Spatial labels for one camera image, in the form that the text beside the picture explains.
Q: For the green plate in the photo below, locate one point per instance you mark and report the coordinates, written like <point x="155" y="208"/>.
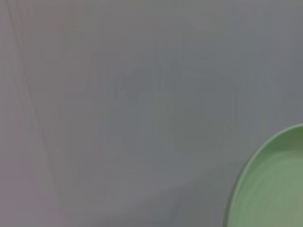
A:
<point x="272" y="184"/>

